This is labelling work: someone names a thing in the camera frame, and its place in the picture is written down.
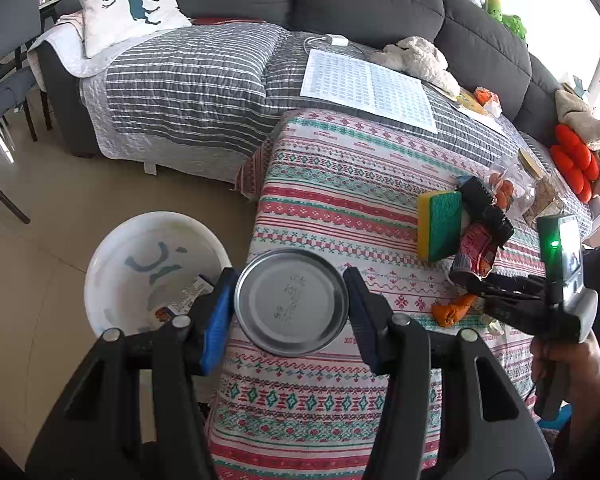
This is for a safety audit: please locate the grey striped blanket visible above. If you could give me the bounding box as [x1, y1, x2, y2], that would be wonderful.
[80, 22, 593, 236]

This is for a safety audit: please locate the round metal can lid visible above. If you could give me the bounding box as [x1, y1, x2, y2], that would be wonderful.
[234, 248, 351, 358]

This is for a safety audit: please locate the blue plastic object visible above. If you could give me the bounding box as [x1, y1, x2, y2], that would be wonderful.
[540, 412, 571, 431]

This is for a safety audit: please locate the printed snack packet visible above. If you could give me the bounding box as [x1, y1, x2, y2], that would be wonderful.
[152, 276, 216, 323]

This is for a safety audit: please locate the person's right hand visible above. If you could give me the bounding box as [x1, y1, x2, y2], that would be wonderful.
[530, 332, 600, 416]

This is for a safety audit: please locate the white deer pillow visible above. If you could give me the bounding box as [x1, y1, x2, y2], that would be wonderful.
[75, 0, 193, 58]

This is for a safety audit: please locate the clear bag of oranges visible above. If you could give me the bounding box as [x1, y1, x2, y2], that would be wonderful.
[482, 157, 538, 218]

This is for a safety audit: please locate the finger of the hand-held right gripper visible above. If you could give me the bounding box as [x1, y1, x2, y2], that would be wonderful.
[456, 177, 515, 248]
[450, 272, 548, 336]

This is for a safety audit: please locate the yellow green sponge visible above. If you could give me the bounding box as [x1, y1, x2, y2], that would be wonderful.
[417, 190, 465, 263]

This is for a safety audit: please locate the white plastic bucket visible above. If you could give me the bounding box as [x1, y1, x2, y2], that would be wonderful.
[84, 211, 233, 341]

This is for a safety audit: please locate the orange white packet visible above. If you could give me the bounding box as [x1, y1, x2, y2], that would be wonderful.
[474, 86, 503, 118]

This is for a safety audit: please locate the beige fleece blanket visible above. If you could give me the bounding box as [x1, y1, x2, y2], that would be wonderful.
[555, 89, 600, 196]

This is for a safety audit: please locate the white printed paper sheet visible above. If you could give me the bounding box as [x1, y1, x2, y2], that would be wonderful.
[300, 49, 438, 134]

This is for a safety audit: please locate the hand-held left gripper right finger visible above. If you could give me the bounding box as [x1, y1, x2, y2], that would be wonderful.
[342, 267, 556, 480]

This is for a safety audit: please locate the person's right forearm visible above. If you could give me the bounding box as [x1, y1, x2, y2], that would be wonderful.
[555, 380, 600, 480]

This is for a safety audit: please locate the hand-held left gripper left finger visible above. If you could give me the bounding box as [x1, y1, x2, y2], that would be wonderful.
[25, 267, 238, 480]

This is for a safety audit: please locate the grey chair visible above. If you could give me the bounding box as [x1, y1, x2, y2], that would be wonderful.
[0, 0, 43, 142]

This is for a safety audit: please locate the orange ribbed cushion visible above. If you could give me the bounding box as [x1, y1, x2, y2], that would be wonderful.
[550, 124, 600, 203]

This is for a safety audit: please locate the green plush toy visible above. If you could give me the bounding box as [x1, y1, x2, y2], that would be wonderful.
[482, 0, 528, 41]

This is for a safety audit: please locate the red snack packet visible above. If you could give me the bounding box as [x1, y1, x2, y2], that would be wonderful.
[452, 222, 501, 288]

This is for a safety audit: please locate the black chair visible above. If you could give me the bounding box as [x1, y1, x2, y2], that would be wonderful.
[0, 125, 31, 226]

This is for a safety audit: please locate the wooden lid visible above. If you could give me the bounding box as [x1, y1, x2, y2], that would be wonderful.
[517, 147, 546, 178]

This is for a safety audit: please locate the orange wrapper scrap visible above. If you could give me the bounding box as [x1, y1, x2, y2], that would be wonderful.
[433, 294, 478, 329]

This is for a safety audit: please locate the patterned red green tablecloth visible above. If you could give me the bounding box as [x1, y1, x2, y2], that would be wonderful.
[205, 107, 593, 480]

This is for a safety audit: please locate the beige plush toy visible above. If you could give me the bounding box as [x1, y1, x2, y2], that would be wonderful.
[370, 36, 461, 97]

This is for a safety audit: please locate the yellow booklet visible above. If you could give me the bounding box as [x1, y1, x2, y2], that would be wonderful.
[452, 87, 496, 121]

